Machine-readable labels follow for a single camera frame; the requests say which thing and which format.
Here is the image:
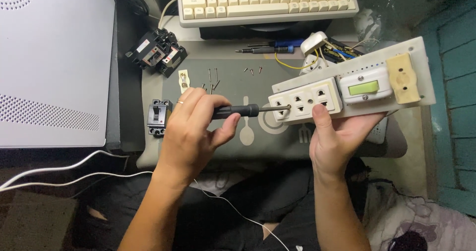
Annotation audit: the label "person's left hand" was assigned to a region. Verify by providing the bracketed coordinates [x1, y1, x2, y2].
[154, 87, 241, 187]

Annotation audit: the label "person's right hand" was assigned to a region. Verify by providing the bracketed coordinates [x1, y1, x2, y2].
[309, 104, 389, 182]

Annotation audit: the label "white triple outlet block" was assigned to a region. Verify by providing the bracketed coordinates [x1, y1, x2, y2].
[268, 77, 343, 122]

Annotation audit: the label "black handled screwdriver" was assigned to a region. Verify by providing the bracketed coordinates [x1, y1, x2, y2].
[212, 103, 292, 121]

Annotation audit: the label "white electrical mounting board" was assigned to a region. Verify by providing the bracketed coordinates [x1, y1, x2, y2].
[268, 36, 436, 126]

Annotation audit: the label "black circuit breaker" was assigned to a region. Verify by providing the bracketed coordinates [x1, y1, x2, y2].
[154, 28, 179, 47]
[126, 30, 168, 70]
[156, 45, 187, 78]
[147, 99, 173, 137]

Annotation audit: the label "grey cutlery print placemat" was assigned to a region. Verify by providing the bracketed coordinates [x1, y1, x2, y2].
[136, 39, 408, 170]

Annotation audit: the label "white perforated box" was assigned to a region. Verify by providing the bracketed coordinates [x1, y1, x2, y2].
[365, 116, 389, 145]

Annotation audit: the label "small beige terminal plate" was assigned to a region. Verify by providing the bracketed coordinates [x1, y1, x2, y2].
[178, 70, 191, 94]

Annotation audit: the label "person's black shorts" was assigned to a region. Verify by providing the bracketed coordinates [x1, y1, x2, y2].
[72, 158, 370, 251]

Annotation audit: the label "white socket base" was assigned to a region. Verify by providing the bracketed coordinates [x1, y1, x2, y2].
[299, 54, 325, 76]

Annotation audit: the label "beige single outlet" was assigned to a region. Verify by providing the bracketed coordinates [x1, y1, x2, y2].
[386, 53, 422, 105]

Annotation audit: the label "black terminal box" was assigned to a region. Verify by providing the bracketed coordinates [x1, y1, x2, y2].
[321, 37, 366, 64]

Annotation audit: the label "floral grey cloth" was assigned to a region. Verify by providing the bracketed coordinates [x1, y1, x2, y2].
[361, 180, 476, 251]

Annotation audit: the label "blue tester screwdriver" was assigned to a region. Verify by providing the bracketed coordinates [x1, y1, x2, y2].
[235, 45, 295, 55]

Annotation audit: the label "clear plastic bag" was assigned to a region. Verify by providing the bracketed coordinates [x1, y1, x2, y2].
[353, 0, 384, 41]

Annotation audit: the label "black monitor stand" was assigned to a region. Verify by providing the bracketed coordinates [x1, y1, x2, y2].
[199, 19, 333, 41]

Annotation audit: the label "silver perforated computer case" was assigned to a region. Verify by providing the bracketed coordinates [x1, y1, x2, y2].
[0, 0, 116, 148]

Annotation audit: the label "beige computer keyboard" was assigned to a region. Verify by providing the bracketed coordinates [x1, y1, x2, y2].
[177, 0, 360, 28]

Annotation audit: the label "white breaker with green switch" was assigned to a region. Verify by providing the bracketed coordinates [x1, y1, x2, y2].
[339, 67, 394, 104]

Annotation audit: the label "thin white cable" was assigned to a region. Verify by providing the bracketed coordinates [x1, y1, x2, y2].
[193, 178, 291, 251]

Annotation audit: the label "yellow wire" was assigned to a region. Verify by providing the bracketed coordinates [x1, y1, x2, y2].
[275, 48, 320, 70]

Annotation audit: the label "blue wire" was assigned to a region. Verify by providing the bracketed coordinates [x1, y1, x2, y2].
[332, 48, 356, 59]

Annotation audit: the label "thick white cable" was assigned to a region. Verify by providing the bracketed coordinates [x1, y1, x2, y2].
[0, 149, 130, 190]
[0, 171, 154, 193]

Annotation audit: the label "blue handled screwdriver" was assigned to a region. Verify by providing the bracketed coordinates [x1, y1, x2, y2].
[247, 39, 306, 48]

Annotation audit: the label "cream keyboard cable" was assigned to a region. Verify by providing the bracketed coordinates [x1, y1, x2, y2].
[158, 0, 179, 29]

